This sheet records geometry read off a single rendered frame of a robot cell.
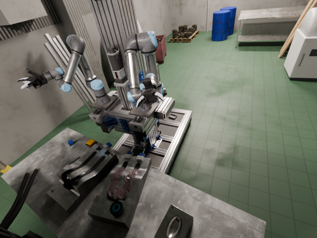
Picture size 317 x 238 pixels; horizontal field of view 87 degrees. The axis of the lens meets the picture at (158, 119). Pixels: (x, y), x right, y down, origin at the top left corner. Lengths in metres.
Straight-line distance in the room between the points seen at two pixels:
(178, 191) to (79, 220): 0.69
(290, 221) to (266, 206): 0.21
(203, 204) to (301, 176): 1.60
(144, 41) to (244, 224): 1.32
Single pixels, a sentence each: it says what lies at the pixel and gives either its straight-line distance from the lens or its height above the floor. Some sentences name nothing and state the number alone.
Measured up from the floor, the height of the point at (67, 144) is 0.84.
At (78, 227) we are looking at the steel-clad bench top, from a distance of 1.39.
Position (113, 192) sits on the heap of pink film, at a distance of 1.27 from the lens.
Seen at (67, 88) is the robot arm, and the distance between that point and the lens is 1.67.
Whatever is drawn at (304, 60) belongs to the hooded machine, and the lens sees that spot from 4.33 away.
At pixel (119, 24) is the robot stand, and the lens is 1.52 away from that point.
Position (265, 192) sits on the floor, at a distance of 2.34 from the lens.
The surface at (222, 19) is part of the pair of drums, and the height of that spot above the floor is 0.67.
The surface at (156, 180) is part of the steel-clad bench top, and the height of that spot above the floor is 0.80.
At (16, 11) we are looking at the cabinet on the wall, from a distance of 3.24.
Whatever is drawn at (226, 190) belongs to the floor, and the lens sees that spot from 2.23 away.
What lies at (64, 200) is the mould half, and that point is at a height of 0.86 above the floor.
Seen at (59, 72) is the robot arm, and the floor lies 1.44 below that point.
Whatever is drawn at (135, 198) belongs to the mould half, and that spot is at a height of 0.87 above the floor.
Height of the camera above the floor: 1.95
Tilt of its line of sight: 40 degrees down
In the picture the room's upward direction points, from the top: 10 degrees counter-clockwise
